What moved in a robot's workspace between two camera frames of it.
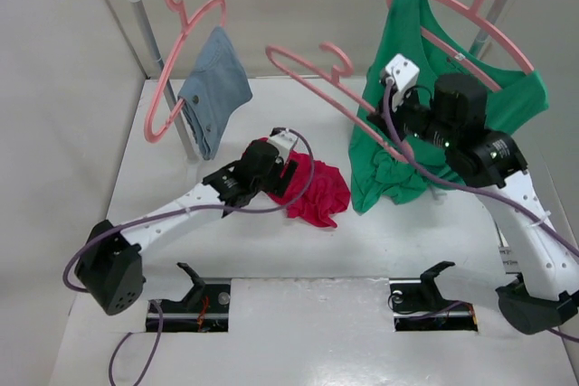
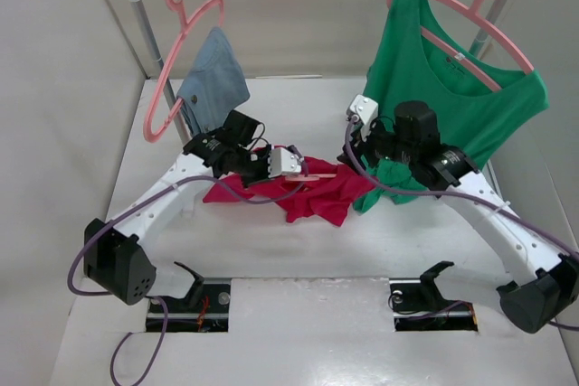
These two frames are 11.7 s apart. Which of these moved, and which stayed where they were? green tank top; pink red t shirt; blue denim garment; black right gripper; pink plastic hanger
Moved: black right gripper; pink red t shirt; pink plastic hanger
Stayed: blue denim garment; green tank top
